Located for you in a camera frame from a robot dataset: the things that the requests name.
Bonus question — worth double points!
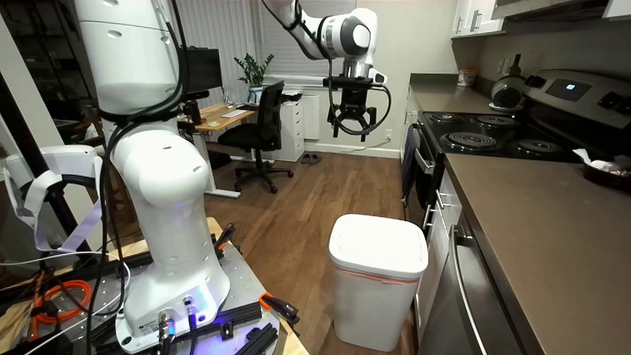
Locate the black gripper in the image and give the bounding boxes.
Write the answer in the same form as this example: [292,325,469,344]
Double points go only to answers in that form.
[321,74,379,139]

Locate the white plastic bin body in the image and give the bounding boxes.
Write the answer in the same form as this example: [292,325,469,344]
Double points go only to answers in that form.
[331,258,420,352]

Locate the white drawer unit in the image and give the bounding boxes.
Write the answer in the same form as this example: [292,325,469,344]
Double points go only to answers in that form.
[272,88,306,163]

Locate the dark towel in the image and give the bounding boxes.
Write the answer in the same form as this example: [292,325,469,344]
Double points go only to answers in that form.
[400,123,424,200]

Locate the black office chair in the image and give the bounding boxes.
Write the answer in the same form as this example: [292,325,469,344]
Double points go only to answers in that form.
[217,78,296,194]

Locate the green potted plant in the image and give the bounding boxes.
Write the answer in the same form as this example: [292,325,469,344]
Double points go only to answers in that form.
[233,51,276,104]

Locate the narrow white base cabinet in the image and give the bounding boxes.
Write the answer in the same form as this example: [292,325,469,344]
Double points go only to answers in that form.
[422,167,465,264]

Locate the wooden desk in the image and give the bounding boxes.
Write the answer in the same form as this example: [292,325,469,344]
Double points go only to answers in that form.
[189,100,260,200]

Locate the black electric stove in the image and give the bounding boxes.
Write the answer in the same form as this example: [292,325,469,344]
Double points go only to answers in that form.
[400,66,631,232]

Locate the black computer monitor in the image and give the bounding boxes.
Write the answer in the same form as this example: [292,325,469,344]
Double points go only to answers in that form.
[183,45,225,94]

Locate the dark kettle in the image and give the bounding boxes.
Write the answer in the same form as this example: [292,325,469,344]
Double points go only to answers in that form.
[489,52,529,112]

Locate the white upper cabinets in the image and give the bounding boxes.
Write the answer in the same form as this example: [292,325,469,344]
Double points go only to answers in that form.
[452,0,509,39]

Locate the black orange clamp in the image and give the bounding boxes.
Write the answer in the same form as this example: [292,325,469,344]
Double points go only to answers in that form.
[258,291,302,327]

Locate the stainless steel dishwasher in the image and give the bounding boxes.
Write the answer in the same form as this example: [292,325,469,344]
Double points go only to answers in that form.
[418,214,525,355]

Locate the stainless steel microwave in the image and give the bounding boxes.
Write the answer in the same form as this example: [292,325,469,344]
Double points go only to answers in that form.
[491,0,609,21]

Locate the dark bowl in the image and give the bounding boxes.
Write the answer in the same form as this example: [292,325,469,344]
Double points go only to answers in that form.
[580,155,631,194]

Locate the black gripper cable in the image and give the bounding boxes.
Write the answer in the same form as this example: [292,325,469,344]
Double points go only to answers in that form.
[323,80,394,143]

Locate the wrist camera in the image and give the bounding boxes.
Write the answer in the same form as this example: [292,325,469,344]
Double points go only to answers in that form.
[365,66,391,88]

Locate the white stand with straps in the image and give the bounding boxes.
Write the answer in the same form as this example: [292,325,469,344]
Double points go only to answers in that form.
[0,143,107,254]

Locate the orange cable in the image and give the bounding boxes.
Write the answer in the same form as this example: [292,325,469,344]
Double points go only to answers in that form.
[28,277,95,340]

